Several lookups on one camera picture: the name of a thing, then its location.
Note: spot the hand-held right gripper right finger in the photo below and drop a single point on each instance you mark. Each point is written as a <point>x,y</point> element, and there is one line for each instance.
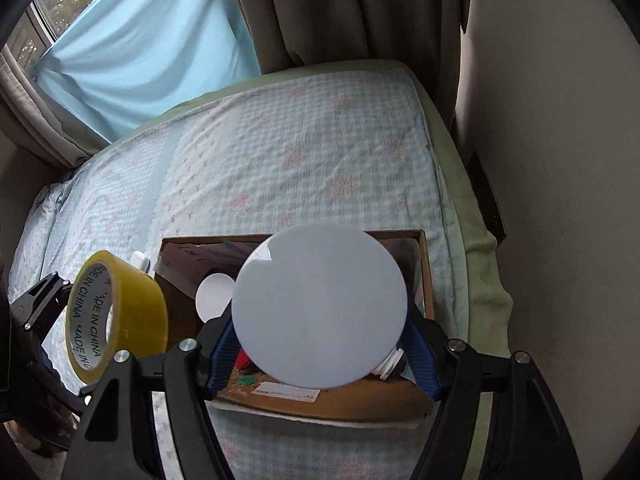
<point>422,360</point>

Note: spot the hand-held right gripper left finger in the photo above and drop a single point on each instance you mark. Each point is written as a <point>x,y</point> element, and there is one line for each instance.
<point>222,360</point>

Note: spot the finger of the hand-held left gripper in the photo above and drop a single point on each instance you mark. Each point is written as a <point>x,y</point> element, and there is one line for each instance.
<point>57,385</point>
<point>42,300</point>

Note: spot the small red item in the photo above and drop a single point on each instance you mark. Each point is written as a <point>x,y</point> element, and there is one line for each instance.
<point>243,360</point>

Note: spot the white round lid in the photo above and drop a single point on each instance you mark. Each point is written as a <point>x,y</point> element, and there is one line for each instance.
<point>215,297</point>

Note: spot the cardboard box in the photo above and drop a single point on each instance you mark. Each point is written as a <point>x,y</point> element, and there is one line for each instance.
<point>350,402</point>

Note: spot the yellow packing tape roll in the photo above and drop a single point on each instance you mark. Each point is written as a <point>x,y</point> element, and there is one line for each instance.
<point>135,305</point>

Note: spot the round white-lidded jar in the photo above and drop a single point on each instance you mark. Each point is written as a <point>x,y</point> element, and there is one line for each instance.
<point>320,305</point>

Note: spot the white earbuds case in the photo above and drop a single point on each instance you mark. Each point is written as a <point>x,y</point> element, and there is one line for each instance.
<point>141,261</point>

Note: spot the grey-brown curtain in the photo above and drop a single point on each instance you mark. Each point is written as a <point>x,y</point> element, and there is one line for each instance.
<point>325,10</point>
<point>30,120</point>

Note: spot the light blue hanging cloth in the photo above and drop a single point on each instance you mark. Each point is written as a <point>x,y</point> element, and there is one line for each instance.
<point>150,60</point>

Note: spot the window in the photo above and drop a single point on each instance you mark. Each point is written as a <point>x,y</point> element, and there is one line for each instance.
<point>45,5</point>

